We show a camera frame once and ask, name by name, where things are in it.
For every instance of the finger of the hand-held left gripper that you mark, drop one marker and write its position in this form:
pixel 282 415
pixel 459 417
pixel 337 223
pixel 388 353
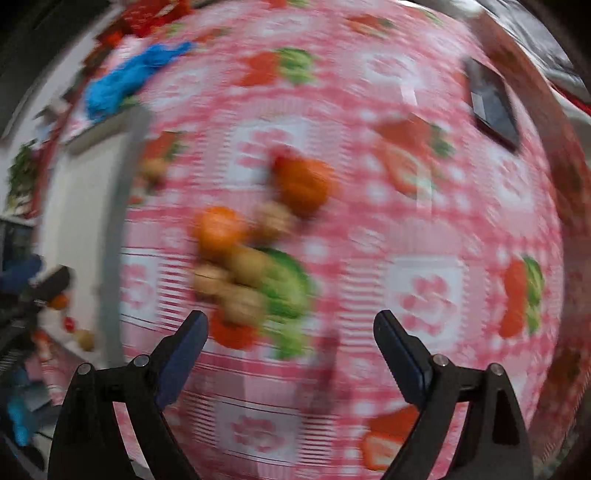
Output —
pixel 21 274
pixel 48 282

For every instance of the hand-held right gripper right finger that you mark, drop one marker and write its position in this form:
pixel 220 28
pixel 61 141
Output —
pixel 404 364

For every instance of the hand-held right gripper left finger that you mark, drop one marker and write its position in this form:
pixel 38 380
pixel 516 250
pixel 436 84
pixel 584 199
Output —
pixel 184 360

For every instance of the small orange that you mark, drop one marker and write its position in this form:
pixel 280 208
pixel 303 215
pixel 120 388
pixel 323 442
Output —
pixel 59 301

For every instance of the white tray with grey rim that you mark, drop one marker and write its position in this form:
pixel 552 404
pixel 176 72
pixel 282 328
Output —
pixel 87 221

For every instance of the walnut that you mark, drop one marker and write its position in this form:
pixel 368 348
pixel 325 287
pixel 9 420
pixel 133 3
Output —
pixel 247 264
pixel 210 278
pixel 85 339
pixel 154 168
pixel 274 221
pixel 240 304

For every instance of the dark cluttered shelf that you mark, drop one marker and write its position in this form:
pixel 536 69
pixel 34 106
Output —
pixel 14 240

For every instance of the green potted plant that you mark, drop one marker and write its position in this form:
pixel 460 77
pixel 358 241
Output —
pixel 22 177

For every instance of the strawberry print pink tablecloth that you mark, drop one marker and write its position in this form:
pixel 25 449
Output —
pixel 369 230

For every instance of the black smartphone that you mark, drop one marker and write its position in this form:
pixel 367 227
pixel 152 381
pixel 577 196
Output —
pixel 491 106

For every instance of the stack of red boxes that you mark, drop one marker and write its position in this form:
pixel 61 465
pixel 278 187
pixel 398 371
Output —
pixel 152 16

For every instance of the grey cloth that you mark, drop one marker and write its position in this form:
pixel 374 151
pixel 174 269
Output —
pixel 545 50

